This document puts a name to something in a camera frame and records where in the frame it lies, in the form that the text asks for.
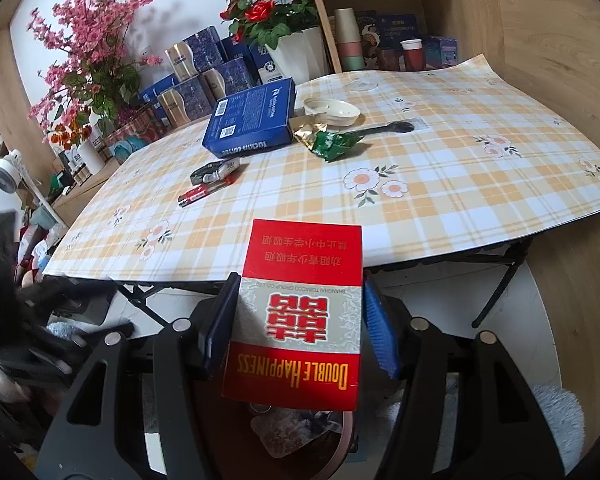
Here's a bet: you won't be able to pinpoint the small red packet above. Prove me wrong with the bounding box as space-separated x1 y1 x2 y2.
178 184 212 209

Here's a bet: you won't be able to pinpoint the large blue box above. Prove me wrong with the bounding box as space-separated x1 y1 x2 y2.
201 77 297 159

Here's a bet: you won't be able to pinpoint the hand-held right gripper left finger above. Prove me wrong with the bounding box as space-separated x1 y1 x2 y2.
35 272 242 480

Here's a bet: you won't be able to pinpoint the red cup white rim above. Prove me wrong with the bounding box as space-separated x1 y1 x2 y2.
400 39 425 72

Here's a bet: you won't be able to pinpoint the red rose plant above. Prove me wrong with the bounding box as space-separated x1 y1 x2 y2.
220 0 321 51

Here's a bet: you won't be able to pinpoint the brown plastic bin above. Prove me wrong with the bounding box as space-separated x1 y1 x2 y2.
192 385 358 480

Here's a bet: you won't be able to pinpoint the dark blue picture box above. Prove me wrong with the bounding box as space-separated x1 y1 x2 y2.
355 10 421 53

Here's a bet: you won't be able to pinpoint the red cigarette pack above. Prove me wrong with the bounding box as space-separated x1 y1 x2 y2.
221 218 365 412

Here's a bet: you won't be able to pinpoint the stack of pastel cups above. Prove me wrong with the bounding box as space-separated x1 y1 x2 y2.
334 7 366 72

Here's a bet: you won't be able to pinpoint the white flower pot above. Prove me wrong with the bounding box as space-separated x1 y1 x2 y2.
264 27 328 83

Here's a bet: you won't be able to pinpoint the orange flowers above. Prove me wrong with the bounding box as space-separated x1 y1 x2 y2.
47 122 93 151

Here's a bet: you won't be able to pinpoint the wooden low cabinet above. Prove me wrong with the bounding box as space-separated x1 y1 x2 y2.
50 160 131 226

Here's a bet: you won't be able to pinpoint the purple box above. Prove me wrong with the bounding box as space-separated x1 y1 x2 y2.
422 35 458 68

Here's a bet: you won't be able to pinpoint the black silver packet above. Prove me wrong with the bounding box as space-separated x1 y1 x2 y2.
190 156 242 186

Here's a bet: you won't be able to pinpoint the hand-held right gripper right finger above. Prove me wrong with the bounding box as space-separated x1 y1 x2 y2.
362 272 566 480

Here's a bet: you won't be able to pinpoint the white vase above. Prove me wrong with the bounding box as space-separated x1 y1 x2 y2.
72 137 106 173

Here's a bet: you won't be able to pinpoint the blue gold gift box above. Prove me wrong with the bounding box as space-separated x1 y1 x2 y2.
201 57 256 101
157 76 214 128
166 26 229 82

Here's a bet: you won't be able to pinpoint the black plastic spork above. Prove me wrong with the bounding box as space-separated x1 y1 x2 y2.
347 119 416 137

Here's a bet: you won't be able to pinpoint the dark blue box red label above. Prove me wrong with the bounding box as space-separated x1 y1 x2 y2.
220 35 261 76

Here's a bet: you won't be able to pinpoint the fuzzy grey blue pants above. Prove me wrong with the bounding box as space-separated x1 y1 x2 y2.
387 375 587 467

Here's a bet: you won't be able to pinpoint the row of small brown bottles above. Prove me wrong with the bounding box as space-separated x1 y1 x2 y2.
62 157 93 188

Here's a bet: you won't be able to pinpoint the black crate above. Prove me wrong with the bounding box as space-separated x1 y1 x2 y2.
55 275 117 326

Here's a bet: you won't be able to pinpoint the brown cup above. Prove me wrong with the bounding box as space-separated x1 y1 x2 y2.
377 47 403 71

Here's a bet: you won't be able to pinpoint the green snack packet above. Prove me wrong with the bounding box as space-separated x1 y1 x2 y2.
312 129 367 162

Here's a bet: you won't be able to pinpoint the flat blue carton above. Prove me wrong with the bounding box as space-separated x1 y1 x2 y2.
139 74 178 103

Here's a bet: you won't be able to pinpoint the gold foil wrapper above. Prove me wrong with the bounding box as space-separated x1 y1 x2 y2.
291 112 331 147

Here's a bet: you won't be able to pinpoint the pink blossom plant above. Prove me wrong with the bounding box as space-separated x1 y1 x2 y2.
27 0 163 136

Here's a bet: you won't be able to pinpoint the white round lid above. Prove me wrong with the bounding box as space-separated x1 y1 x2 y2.
302 96 361 127

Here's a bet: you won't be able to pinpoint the striped tin planter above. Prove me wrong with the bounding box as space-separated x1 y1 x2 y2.
102 107 168 161

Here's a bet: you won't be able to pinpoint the clear round plastic lid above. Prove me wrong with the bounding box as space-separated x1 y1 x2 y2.
345 76 381 92

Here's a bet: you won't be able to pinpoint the white blue carton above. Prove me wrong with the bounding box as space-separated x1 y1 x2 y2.
252 42 286 86

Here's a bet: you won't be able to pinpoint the yellow checked floral tablecloth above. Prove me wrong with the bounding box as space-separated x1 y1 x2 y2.
42 52 600 281

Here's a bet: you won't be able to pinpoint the white desk fan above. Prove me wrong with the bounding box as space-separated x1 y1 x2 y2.
0 149 66 226

